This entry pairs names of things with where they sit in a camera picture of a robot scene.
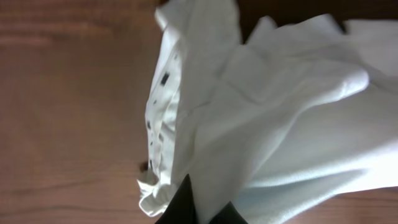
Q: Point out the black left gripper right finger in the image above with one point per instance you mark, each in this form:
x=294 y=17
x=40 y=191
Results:
x=228 y=215

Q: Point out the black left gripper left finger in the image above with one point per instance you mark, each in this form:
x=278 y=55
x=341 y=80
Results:
x=181 y=209

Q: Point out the white t-shirt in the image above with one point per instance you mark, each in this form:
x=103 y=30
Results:
x=275 y=125

